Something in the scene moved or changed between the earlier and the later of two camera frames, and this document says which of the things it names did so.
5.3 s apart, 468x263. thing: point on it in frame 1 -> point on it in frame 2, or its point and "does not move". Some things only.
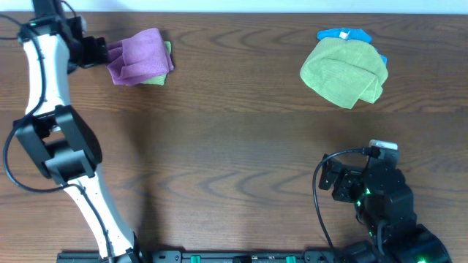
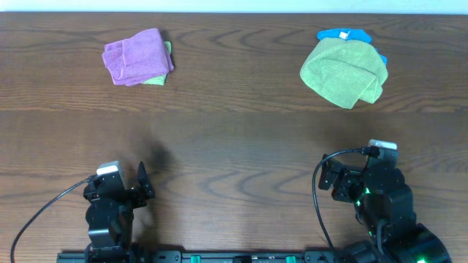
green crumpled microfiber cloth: x=346 y=72 does not move
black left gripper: x=94 y=47 -> x=140 y=196
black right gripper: x=345 y=174 does not move
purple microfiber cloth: x=139 y=58 does not move
